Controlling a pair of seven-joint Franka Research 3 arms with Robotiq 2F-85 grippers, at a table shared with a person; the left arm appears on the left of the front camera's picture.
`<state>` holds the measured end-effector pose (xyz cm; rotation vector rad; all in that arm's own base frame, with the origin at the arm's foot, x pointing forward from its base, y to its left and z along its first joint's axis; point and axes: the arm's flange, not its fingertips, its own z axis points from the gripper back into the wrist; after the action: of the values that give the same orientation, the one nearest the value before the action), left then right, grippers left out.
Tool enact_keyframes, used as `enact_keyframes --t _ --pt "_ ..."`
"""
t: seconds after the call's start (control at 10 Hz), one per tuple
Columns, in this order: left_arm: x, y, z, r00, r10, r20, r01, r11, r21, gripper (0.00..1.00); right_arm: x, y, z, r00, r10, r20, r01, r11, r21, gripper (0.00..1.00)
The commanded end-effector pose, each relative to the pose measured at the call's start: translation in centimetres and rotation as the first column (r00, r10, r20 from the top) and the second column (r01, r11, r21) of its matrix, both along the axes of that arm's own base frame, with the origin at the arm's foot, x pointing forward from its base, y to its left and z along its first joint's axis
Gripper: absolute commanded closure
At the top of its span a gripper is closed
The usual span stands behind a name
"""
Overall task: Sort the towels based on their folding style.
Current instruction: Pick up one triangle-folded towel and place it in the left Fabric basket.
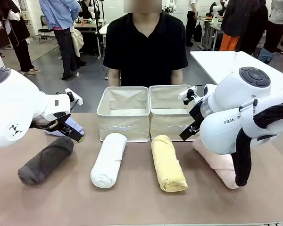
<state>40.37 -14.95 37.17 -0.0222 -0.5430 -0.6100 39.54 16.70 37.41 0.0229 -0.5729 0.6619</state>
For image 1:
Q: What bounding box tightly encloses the dark grey towel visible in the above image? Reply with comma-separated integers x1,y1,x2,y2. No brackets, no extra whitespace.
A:
17,136,75,186

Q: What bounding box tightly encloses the black hanging bag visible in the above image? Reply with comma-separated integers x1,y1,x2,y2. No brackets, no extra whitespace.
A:
193,23,203,43

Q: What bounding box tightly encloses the cream cloth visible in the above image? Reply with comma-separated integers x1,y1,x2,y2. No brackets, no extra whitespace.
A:
70,28,85,58

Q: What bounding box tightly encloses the lavender towel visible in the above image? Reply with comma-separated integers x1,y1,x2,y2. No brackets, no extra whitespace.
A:
44,117,85,137

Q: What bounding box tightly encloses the blue bag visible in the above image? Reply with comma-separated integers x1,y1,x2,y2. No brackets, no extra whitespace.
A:
258,48,275,65

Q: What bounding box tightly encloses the person in black shirt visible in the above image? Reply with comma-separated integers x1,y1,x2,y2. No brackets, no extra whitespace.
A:
103,0,189,88

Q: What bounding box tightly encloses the yellow towel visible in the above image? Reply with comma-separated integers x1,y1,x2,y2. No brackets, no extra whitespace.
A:
150,134,189,193

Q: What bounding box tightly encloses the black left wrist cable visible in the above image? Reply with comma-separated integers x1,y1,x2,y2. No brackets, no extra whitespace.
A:
29,119,60,130

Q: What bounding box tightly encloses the black office chair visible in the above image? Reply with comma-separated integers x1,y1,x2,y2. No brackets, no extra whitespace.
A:
38,15,57,45

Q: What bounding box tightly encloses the pink towel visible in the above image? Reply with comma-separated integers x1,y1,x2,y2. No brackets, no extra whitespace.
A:
192,137,241,190

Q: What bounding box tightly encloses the black sleeved cable bundle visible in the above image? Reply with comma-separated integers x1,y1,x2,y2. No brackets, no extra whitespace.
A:
234,100,283,187

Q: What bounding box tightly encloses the bystander in white shirt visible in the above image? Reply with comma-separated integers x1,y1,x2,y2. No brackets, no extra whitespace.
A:
185,0,199,47

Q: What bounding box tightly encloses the bystander in blue shirt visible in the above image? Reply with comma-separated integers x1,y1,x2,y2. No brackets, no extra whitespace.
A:
38,0,83,81

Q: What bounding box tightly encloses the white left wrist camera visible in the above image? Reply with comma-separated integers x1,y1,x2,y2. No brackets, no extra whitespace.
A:
65,88,84,105

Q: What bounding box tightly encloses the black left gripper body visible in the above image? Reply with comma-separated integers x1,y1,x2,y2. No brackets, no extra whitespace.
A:
57,119,74,137

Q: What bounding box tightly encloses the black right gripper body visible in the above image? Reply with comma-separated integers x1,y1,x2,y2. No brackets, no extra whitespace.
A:
185,103,205,134

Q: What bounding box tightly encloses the cream fabric storage bin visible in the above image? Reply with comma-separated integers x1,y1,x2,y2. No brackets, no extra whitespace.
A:
96,86,151,143
148,84,204,142

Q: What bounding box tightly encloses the bystander in black dress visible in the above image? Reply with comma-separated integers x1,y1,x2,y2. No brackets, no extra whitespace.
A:
0,0,40,76

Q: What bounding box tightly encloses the white towel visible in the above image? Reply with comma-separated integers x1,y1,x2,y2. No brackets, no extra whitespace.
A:
90,132,128,189

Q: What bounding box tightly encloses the bystander in grey shirt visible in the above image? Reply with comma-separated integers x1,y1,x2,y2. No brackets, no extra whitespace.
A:
263,0,283,54

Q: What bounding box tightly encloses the bystander in orange trousers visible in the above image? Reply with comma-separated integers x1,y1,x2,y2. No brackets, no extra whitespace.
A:
219,0,269,52

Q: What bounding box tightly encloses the white table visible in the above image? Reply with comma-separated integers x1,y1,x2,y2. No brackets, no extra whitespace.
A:
189,50,283,95

